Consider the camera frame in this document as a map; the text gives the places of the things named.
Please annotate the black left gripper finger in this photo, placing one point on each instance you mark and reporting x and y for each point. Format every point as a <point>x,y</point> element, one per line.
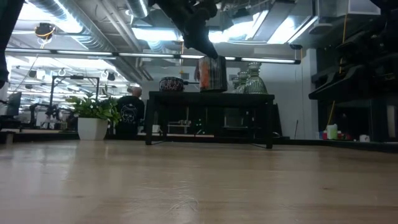
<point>202,45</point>

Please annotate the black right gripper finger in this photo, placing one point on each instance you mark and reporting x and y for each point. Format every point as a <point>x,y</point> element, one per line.
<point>360,63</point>
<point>342,90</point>

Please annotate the silver can with orange label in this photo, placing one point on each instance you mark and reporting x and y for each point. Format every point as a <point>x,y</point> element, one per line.
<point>214,77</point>

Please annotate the ribbed glass candlestick holder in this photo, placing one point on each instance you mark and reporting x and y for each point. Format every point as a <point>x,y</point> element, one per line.
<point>235,81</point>
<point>242,77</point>
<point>255,81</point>

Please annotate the purple patterned candle tin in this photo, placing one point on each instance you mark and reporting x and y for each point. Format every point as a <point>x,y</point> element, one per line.
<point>171,84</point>

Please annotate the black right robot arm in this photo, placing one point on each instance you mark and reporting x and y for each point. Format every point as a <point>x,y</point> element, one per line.
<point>390,31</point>

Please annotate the white plastic bottle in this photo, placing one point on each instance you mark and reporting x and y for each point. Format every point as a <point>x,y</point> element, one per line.
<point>332,132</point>

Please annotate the white cup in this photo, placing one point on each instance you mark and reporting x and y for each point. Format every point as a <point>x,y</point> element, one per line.
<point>364,138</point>

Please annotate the black perforated metal shelf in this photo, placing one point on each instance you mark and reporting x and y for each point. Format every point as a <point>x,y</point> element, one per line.
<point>211,98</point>

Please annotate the person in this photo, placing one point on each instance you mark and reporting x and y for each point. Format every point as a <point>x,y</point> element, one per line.
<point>130,115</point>

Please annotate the long ceiling light bar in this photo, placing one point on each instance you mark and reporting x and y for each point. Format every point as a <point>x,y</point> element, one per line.
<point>93,53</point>

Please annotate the green plant in white pot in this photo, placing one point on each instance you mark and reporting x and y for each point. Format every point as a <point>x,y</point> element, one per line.
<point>92,129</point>

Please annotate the dark computer monitor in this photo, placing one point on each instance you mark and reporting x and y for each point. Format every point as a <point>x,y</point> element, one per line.
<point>14,104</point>

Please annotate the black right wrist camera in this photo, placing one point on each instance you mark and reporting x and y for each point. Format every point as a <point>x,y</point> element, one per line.
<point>357,43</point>

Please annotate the silver ventilation duct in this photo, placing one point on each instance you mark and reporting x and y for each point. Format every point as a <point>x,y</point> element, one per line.
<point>93,37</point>

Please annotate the black metal stand frame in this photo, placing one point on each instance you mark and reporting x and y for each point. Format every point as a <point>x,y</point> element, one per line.
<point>76,77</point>

